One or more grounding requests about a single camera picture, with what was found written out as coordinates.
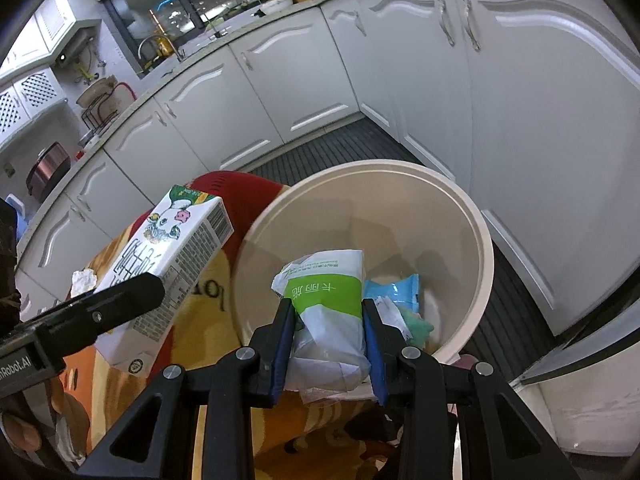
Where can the blue plastic packet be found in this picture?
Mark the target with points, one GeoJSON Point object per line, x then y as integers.
{"type": "Point", "coordinates": [395, 292]}

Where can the green crumpled wrapper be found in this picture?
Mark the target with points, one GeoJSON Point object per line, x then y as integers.
{"type": "Point", "coordinates": [417, 330]}

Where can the kitchen window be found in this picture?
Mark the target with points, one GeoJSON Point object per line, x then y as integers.
{"type": "Point", "coordinates": [185, 0]}

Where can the metal kitchen faucet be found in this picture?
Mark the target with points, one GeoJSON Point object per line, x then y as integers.
{"type": "Point", "coordinates": [160, 47]}

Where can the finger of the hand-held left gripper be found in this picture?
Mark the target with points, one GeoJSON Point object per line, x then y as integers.
{"type": "Point", "coordinates": [120, 300]}

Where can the crumpled white tissue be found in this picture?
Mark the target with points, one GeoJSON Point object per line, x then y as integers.
{"type": "Point", "coordinates": [82, 281]}

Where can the person's left hand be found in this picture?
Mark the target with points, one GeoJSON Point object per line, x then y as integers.
{"type": "Point", "coordinates": [17, 430]}

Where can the white kitchen cabinets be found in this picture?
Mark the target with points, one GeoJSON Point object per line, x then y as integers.
{"type": "Point", "coordinates": [350, 85]}

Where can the cream round waste bin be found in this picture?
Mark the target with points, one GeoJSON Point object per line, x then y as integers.
{"type": "Point", "coordinates": [400, 210]}

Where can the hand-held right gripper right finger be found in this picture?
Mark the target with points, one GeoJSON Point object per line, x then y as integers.
{"type": "Point", "coordinates": [374, 355]}

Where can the green white plastic packet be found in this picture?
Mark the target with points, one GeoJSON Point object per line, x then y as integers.
{"type": "Point", "coordinates": [327, 320]}

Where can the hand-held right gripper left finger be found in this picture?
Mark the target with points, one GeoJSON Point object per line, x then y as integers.
{"type": "Point", "coordinates": [282, 345]}

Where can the white milk carton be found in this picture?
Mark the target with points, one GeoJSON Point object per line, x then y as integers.
{"type": "Point", "coordinates": [170, 255]}

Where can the copper coloured cooking pot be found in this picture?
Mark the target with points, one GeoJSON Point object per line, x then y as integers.
{"type": "Point", "coordinates": [47, 167]}

